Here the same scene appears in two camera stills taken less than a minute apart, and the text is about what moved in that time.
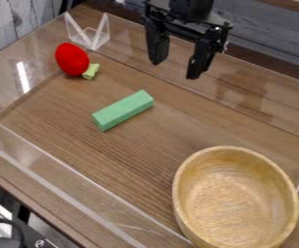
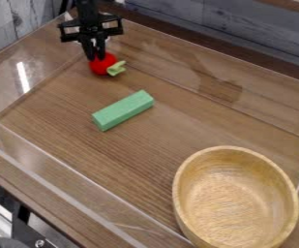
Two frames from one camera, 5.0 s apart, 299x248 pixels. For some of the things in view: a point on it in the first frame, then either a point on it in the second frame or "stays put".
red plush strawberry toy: x=73 y=60 → x=100 y=65
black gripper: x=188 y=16 → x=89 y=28
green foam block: x=122 y=110 stays put
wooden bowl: x=236 y=200 stays put
